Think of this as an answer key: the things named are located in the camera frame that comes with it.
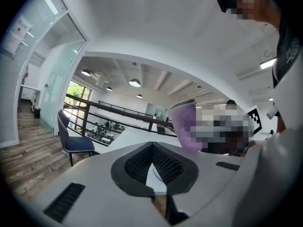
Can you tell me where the large window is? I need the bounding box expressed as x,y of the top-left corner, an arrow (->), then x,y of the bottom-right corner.
65,80 -> 92,130

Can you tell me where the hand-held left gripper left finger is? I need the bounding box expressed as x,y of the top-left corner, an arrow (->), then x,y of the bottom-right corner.
110,141 -> 156,202

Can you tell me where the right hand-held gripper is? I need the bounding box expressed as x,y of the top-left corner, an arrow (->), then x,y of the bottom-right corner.
243,105 -> 264,137

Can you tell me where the long ceiling light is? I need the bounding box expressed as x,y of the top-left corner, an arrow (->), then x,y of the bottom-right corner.
259,58 -> 277,70

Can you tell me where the purple grey cloth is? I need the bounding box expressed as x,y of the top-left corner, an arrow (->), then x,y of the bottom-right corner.
170,99 -> 206,152

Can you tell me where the person's black shirt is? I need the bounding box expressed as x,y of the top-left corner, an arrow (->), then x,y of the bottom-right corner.
272,15 -> 303,88

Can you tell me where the frosted glass door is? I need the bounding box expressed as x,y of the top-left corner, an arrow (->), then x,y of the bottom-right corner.
39,39 -> 87,134

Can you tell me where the person's head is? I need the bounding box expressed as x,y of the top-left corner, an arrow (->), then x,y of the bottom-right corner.
228,0 -> 282,32

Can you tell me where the crowd of people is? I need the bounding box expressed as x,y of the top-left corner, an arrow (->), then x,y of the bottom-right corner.
91,119 -> 125,133

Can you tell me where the blue chair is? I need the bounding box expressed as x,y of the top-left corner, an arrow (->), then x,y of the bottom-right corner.
57,109 -> 96,167

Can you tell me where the white paper notice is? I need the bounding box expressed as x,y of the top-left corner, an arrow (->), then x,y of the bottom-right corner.
1,17 -> 33,56

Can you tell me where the black metal railing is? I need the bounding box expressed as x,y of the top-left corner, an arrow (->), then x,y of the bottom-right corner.
98,100 -> 154,118

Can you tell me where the wooden handrail black railing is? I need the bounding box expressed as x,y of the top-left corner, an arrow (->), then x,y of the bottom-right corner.
63,93 -> 177,148

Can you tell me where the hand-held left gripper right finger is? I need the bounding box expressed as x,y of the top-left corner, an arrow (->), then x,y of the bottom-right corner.
151,141 -> 199,226

